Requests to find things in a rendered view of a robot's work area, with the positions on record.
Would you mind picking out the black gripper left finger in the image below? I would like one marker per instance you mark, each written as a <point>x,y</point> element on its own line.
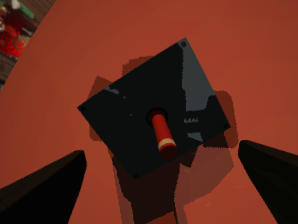
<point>46,196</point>

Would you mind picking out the black square panel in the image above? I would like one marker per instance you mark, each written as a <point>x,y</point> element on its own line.
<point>172,81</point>

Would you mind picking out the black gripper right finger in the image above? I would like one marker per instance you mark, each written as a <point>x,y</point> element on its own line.
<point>275,175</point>

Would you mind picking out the red peg with white band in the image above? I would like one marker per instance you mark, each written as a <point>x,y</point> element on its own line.
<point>166,146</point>

